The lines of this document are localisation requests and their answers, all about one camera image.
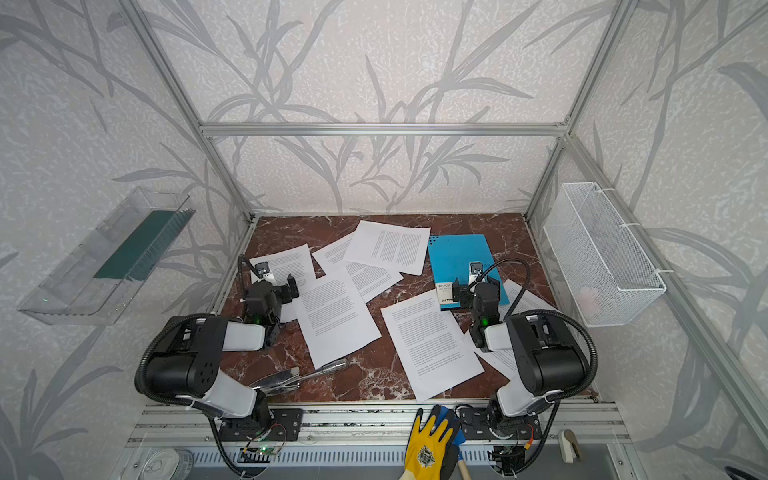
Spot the blue folder black inside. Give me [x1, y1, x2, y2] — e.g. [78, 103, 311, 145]
[428, 234, 494, 310]

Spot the paper sheet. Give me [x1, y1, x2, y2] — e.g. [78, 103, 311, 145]
[463, 280, 553, 380]
[382, 290, 484, 401]
[312, 233, 403, 303]
[296, 269, 381, 369]
[344, 220, 431, 276]
[249, 244, 316, 291]

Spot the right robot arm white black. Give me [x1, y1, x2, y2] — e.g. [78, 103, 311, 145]
[450, 280, 597, 430]

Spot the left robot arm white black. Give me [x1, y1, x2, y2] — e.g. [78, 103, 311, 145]
[134, 275, 299, 428]

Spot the paper sheet back top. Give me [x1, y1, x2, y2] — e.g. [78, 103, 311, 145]
[344, 220, 431, 276]

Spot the green circuit board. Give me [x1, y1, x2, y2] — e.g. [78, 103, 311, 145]
[238, 445, 283, 464]

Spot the yellow blue work glove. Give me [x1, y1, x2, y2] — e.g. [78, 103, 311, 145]
[400, 405, 461, 480]

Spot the small beige device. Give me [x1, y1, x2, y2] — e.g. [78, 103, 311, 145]
[558, 429, 582, 464]

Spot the clear plastic tray green base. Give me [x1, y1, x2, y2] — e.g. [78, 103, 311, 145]
[18, 187, 196, 326]

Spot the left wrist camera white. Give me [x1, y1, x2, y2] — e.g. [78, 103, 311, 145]
[253, 261, 276, 285]

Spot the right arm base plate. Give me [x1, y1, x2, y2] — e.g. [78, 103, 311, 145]
[455, 404, 542, 443]

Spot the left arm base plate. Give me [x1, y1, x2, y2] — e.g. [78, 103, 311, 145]
[218, 408, 304, 442]

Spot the white wire mesh basket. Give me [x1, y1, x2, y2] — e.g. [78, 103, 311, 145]
[544, 182, 667, 327]

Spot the aluminium frame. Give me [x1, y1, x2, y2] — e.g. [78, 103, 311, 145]
[118, 1, 767, 446]

